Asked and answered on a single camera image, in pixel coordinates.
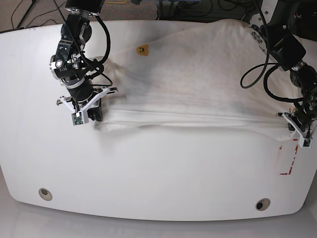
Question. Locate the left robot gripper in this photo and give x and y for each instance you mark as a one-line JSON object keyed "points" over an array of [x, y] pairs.
{"points": [[301, 118]]}

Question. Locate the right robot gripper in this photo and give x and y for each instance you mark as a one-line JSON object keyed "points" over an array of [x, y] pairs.
{"points": [[84, 93]]}

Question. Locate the white printed t-shirt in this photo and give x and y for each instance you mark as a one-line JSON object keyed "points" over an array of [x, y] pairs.
{"points": [[192, 79]]}

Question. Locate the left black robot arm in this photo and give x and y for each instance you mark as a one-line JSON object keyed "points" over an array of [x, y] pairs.
{"points": [[269, 27]]}

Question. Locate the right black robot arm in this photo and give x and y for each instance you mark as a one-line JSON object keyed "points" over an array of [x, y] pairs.
{"points": [[83, 78]]}

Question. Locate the red tape rectangle marking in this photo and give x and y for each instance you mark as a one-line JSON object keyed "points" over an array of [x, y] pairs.
{"points": [[286, 156]]}

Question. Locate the right table grommet hole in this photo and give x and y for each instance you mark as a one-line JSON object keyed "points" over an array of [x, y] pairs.
{"points": [[263, 204]]}

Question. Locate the table grommet hole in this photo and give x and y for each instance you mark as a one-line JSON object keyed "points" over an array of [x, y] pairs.
{"points": [[263, 204], [45, 194]]}

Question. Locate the left table grommet hole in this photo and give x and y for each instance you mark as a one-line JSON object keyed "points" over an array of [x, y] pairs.
{"points": [[45, 194]]}

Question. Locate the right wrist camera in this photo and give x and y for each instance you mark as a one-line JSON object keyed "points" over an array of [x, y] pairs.
{"points": [[80, 117]]}

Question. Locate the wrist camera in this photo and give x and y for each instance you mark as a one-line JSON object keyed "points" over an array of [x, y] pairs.
{"points": [[80, 117], [305, 142]]}

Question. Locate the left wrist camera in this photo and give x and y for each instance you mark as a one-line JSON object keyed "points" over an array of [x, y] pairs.
{"points": [[305, 142]]}

